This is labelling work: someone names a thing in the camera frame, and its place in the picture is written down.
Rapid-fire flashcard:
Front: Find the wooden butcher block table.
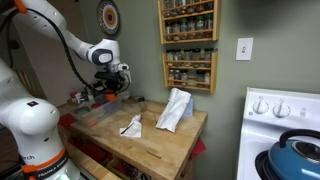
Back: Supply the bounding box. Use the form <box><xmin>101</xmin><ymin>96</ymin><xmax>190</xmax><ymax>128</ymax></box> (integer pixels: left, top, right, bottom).
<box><xmin>71</xmin><ymin>100</ymin><xmax>208</xmax><ymax>180</ymax></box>

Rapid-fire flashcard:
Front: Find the white stove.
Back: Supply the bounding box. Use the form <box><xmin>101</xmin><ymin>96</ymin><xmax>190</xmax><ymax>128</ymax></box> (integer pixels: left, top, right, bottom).
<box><xmin>236</xmin><ymin>88</ymin><xmax>320</xmax><ymax>180</ymax></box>

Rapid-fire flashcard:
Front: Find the upper wooden spice rack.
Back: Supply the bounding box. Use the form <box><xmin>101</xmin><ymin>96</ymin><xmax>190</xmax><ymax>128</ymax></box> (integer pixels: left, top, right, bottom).
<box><xmin>158</xmin><ymin>0</ymin><xmax>221</xmax><ymax>44</ymax></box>

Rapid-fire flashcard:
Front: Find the wooden spice rack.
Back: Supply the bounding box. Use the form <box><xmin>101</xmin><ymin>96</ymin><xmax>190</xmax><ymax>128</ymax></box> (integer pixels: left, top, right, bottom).
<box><xmin>158</xmin><ymin>0</ymin><xmax>221</xmax><ymax>44</ymax></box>
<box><xmin>162</xmin><ymin>48</ymin><xmax>218</xmax><ymax>93</ymax></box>

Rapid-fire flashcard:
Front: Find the white crumpled napkin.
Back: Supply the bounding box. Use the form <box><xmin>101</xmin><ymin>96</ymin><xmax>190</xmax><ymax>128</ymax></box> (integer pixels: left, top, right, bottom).
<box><xmin>119</xmin><ymin>114</ymin><xmax>142</xmax><ymax>138</ymax></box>

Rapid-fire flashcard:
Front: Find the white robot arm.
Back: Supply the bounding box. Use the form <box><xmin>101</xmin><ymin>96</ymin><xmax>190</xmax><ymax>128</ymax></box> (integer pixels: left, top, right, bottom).
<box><xmin>0</xmin><ymin>0</ymin><xmax>123</xmax><ymax>180</ymax></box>

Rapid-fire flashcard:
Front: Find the clear plastic crisper drawer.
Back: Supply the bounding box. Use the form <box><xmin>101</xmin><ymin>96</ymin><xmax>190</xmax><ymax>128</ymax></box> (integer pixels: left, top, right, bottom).
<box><xmin>71</xmin><ymin>91</ymin><xmax>130</xmax><ymax>127</ymax></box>

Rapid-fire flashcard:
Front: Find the white light switch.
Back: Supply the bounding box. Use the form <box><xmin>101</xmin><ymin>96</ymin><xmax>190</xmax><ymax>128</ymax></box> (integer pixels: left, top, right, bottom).
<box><xmin>236</xmin><ymin>38</ymin><xmax>254</xmax><ymax>61</ymax></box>

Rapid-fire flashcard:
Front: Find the white plastic bag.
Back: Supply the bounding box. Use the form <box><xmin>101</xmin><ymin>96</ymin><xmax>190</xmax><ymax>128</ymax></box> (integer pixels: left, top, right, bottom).
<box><xmin>156</xmin><ymin>88</ymin><xmax>191</xmax><ymax>133</ymax></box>

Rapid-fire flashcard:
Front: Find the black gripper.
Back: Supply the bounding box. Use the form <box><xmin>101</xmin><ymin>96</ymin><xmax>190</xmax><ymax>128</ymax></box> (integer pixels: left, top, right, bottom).
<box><xmin>94</xmin><ymin>63</ymin><xmax>132</xmax><ymax>93</ymax></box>

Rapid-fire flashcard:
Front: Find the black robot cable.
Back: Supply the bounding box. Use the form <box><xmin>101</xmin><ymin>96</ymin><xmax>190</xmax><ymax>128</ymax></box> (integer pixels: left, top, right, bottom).
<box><xmin>0</xmin><ymin>6</ymin><xmax>98</xmax><ymax>94</ymax></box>

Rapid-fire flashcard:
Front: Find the blue kettle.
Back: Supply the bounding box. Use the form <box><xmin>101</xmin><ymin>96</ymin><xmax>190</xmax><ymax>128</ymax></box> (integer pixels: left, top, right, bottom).
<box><xmin>255</xmin><ymin>129</ymin><xmax>320</xmax><ymax>180</ymax></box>

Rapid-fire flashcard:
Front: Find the small glass jar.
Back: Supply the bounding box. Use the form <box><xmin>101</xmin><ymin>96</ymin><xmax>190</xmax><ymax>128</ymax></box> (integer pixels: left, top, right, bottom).
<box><xmin>136</xmin><ymin>96</ymin><xmax>147</xmax><ymax>112</ymax></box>

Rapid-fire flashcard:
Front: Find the lower wooden spice rack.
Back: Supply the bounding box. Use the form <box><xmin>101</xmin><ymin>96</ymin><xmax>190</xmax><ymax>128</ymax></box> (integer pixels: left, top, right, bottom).
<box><xmin>162</xmin><ymin>48</ymin><xmax>218</xmax><ymax>93</ymax></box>

